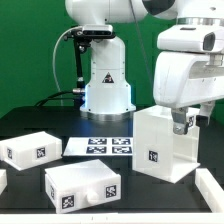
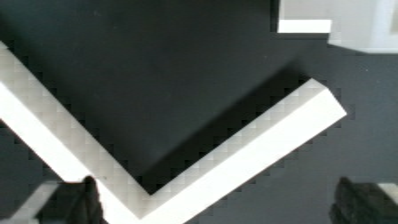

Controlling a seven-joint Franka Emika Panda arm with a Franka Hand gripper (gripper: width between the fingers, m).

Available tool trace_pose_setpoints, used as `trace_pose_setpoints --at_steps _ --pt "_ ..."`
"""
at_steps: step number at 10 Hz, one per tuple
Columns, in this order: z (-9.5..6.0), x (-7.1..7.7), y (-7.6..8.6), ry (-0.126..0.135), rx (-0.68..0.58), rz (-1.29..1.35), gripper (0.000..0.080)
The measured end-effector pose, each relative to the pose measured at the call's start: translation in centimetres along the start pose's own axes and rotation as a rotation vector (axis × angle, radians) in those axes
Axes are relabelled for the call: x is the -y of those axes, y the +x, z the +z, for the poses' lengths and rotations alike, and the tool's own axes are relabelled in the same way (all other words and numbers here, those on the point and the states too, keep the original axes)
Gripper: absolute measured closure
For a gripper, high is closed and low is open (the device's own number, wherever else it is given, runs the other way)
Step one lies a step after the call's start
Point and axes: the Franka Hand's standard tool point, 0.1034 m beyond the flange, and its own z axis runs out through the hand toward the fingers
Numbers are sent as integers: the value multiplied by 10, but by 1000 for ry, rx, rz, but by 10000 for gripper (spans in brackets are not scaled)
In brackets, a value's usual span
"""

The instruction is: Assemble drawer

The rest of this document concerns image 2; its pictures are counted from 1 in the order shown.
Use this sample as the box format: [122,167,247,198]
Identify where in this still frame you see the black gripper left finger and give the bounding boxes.
[35,176,105,224]

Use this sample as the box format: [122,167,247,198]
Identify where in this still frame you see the white L-shaped corner fence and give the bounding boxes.
[0,42,346,224]

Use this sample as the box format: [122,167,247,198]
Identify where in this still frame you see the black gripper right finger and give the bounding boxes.
[329,177,398,224]

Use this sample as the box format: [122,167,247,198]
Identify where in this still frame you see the white drawer cabinet box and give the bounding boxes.
[277,0,398,54]

